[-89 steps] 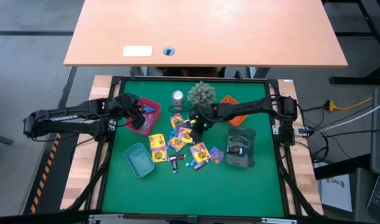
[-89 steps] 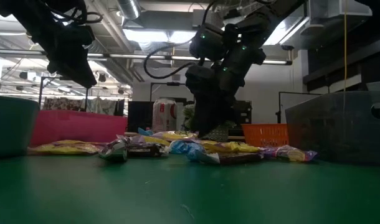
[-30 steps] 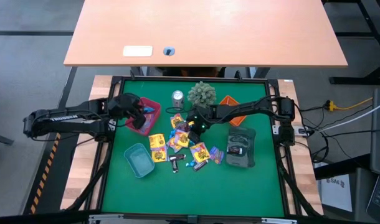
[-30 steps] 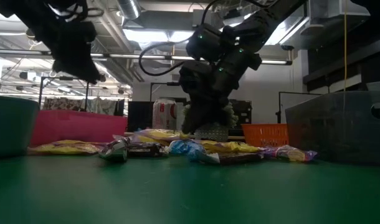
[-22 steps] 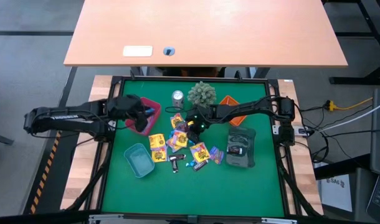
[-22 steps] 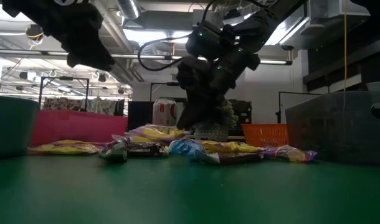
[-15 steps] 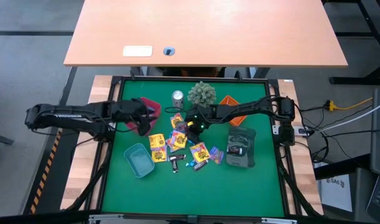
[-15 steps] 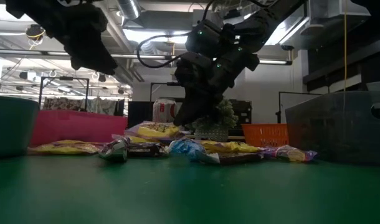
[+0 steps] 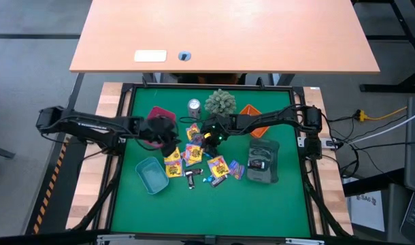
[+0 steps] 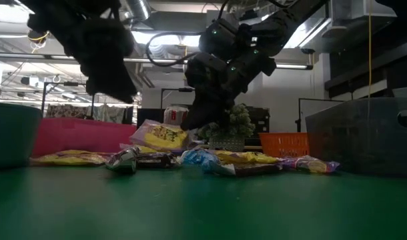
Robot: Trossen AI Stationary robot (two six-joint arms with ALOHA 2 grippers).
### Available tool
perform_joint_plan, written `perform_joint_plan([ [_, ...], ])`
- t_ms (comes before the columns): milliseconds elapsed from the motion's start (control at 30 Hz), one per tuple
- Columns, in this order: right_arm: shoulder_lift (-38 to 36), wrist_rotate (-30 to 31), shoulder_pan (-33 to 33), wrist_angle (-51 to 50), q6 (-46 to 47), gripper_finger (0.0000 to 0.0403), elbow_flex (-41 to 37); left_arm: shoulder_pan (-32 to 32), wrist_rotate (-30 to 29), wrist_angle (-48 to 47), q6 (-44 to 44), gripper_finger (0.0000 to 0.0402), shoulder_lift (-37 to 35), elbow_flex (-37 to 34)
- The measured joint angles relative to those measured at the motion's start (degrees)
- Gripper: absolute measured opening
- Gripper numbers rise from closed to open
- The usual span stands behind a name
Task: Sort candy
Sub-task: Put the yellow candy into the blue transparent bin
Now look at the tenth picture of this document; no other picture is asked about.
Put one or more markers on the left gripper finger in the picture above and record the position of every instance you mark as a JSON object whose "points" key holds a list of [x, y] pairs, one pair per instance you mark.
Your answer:
{"points": [[103, 87], [123, 85]]}

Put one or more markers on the white ceiling ventilation unit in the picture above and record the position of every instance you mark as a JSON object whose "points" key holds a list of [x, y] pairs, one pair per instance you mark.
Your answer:
{"points": [[373, 8]]}

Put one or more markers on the small silver ventilation duct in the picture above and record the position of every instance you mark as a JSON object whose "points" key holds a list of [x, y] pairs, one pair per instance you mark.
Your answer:
{"points": [[138, 10]]}

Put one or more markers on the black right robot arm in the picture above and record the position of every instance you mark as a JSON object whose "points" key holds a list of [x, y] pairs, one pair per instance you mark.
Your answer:
{"points": [[283, 20]]}

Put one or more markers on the artificial green potted plant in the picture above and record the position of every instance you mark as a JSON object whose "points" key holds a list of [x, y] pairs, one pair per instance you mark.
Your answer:
{"points": [[240, 123]]}

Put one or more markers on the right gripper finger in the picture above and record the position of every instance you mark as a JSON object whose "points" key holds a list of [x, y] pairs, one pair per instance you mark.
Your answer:
{"points": [[221, 116], [198, 113]]}

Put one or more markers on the black round ceiling sensor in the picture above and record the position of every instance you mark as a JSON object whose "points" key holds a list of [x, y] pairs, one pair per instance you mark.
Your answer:
{"points": [[36, 36]]}

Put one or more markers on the purple gummy candy bag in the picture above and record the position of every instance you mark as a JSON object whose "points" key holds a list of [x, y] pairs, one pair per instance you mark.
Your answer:
{"points": [[310, 165]]}

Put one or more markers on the teal plastic bin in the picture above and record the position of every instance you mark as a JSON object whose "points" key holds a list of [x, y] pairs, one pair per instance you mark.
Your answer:
{"points": [[11, 136]]}

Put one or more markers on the bright ceiling light panel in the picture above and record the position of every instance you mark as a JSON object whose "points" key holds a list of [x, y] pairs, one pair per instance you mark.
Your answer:
{"points": [[138, 38]]}

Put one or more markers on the black metal frame stand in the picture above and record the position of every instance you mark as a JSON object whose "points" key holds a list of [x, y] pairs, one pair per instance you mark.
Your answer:
{"points": [[70, 84], [181, 89]]}

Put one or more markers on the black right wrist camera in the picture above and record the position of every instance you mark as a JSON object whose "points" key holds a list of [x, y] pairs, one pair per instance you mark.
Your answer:
{"points": [[205, 70]]}

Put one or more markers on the long tube light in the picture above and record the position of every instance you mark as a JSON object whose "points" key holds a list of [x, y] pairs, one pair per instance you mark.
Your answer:
{"points": [[293, 66]]}

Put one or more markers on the grey translucent plastic bin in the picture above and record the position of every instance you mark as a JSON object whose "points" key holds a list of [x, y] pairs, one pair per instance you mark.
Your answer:
{"points": [[357, 140]]}

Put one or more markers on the patterned hanging cloth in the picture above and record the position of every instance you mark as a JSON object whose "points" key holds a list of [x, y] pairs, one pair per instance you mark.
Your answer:
{"points": [[66, 111]]}

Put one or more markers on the green table mat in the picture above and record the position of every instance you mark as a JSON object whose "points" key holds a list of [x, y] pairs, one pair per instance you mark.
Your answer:
{"points": [[203, 206]]}

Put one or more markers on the red plastic bin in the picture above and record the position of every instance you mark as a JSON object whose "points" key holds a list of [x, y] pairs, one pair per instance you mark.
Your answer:
{"points": [[83, 133]]}

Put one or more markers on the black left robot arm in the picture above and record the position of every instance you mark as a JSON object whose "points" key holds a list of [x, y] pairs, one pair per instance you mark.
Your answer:
{"points": [[50, 30]]}

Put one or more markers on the white board with black frame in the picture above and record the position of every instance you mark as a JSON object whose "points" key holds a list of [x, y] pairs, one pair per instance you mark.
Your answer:
{"points": [[318, 115]]}

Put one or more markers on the orange plastic basket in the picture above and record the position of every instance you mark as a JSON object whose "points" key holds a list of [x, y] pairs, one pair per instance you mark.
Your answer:
{"points": [[285, 145]]}

